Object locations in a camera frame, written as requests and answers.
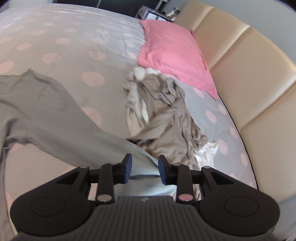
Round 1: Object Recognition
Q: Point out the beige padded headboard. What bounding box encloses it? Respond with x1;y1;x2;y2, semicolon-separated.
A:
173;0;296;205

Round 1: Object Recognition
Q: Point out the black white patterned garment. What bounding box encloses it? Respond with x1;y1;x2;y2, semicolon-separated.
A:
122;66;219;201

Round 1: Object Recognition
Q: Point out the grey shirt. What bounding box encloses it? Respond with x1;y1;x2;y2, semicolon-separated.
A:
0;68;177;202

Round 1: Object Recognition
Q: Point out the pink pillow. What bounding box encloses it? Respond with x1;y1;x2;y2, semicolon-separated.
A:
137;20;218;100

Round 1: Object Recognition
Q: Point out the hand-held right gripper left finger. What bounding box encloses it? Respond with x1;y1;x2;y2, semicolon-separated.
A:
53;153;133;205

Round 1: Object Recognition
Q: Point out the bedside storage unit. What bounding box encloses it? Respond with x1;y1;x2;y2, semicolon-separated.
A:
135;6;181;23

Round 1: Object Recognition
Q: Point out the grey pink polka-dot bed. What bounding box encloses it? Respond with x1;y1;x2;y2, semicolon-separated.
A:
0;3;259;237

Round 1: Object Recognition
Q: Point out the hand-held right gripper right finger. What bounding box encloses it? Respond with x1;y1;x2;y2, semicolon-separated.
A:
158;155;234;205

